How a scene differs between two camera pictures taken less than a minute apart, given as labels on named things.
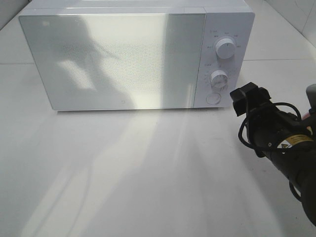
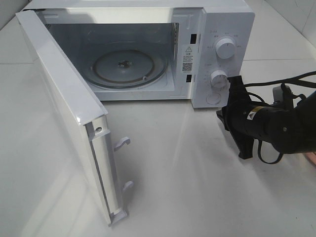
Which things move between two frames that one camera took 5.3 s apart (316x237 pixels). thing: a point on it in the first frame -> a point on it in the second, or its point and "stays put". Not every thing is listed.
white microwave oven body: [227, 57] stays put
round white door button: [213, 98] stays put
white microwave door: [117, 61] -> [76, 114]
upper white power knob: [225, 48] stays put
